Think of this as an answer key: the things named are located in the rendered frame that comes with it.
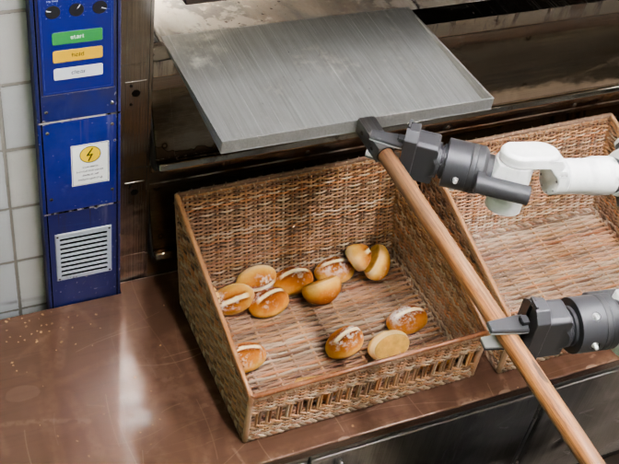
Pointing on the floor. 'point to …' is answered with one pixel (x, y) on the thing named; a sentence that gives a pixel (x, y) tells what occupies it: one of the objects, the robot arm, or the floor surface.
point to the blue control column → (65, 132)
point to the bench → (525, 419)
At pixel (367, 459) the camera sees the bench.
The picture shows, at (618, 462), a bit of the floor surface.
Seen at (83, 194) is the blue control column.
